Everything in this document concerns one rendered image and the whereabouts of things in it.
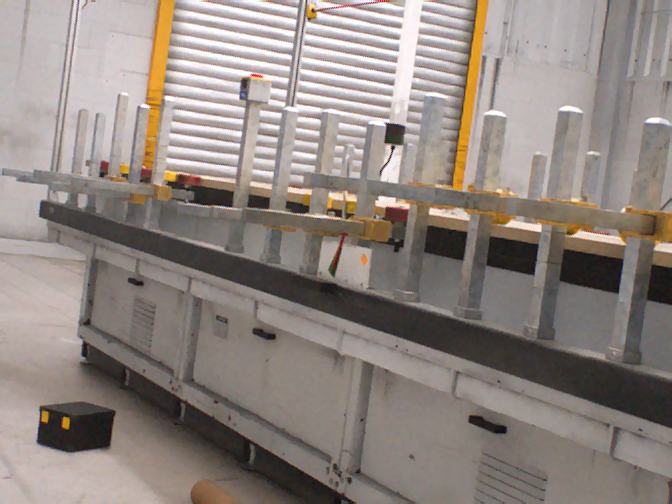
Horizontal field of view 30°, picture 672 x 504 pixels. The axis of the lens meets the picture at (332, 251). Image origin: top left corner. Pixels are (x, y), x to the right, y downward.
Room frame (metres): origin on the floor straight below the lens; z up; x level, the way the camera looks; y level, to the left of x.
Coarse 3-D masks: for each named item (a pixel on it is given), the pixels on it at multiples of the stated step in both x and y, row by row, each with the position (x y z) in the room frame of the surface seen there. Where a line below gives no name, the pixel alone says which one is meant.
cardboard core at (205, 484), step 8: (200, 480) 3.51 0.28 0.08; (208, 480) 3.50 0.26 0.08; (192, 488) 3.49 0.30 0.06; (200, 488) 3.46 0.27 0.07; (208, 488) 3.44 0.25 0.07; (216, 488) 3.43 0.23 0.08; (192, 496) 3.48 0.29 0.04; (200, 496) 3.44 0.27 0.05; (208, 496) 3.40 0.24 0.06; (216, 496) 3.38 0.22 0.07; (224, 496) 3.36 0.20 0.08; (232, 496) 3.38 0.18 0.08
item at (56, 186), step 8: (56, 184) 4.48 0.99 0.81; (64, 184) 4.50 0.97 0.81; (72, 192) 4.51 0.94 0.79; (80, 192) 4.52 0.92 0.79; (88, 192) 4.54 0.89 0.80; (96, 192) 4.55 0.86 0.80; (104, 192) 4.56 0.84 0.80; (112, 192) 4.58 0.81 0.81; (120, 192) 4.59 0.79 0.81; (128, 192) 4.61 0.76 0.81
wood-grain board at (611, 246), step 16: (176, 176) 4.69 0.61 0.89; (208, 176) 5.54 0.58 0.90; (256, 192) 4.05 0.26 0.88; (288, 192) 3.84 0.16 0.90; (304, 192) 4.19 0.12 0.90; (336, 208) 3.56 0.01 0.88; (384, 208) 3.33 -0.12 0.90; (432, 224) 3.11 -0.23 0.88; (448, 224) 3.05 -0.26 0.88; (464, 224) 2.99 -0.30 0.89; (496, 224) 2.92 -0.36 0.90; (512, 224) 3.34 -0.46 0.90; (528, 224) 3.84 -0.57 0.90; (528, 240) 2.76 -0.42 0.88; (576, 240) 2.62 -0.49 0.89; (592, 240) 2.58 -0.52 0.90; (608, 240) 2.78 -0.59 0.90; (656, 256) 2.41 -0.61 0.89
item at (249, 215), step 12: (252, 216) 2.93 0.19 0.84; (264, 216) 2.94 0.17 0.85; (276, 216) 2.95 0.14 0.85; (288, 216) 2.97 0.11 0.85; (300, 216) 2.98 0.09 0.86; (312, 216) 3.00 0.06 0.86; (312, 228) 3.00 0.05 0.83; (324, 228) 3.01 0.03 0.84; (336, 228) 3.03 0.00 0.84; (348, 228) 3.04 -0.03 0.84; (360, 228) 3.06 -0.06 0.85; (396, 228) 3.10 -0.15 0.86; (396, 240) 3.12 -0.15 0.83
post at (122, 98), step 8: (120, 96) 4.87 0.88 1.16; (128, 96) 4.88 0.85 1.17; (120, 104) 4.87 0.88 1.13; (120, 112) 4.87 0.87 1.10; (120, 120) 4.87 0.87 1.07; (120, 128) 4.88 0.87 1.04; (112, 136) 4.90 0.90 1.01; (120, 136) 4.88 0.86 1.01; (112, 144) 4.89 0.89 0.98; (120, 144) 4.88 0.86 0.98; (112, 152) 4.87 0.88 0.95; (120, 152) 4.88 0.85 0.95; (112, 160) 4.87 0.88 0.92; (120, 160) 4.88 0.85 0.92; (112, 168) 4.87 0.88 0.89; (104, 200) 4.89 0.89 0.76; (112, 200) 4.88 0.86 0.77; (104, 208) 4.88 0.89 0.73; (112, 208) 4.88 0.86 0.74
